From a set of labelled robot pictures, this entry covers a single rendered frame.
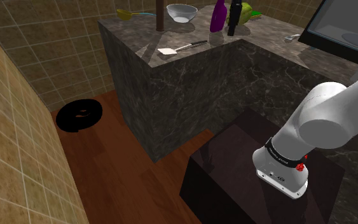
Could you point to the small silver utensil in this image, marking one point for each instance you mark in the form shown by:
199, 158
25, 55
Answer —
291, 37

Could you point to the brown upright post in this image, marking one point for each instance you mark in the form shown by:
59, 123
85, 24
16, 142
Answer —
159, 15

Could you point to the white bowl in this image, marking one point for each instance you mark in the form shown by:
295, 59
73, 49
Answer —
181, 12

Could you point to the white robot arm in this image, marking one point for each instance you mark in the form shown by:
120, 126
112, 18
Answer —
316, 116

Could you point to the purple bottle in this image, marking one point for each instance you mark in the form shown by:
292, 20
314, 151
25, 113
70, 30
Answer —
218, 17

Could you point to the green round fruit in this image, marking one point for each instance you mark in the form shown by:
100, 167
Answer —
246, 14

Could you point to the black framed appliance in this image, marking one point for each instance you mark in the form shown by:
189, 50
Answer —
343, 21

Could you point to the black bottle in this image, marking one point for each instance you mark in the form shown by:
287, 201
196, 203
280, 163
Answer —
234, 15

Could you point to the black round floor object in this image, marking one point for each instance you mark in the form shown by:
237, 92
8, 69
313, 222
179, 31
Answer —
73, 119

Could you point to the dark robot stand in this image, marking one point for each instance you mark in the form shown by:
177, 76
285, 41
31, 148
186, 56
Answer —
225, 164

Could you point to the green flat sponge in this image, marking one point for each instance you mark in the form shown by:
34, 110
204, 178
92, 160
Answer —
256, 14

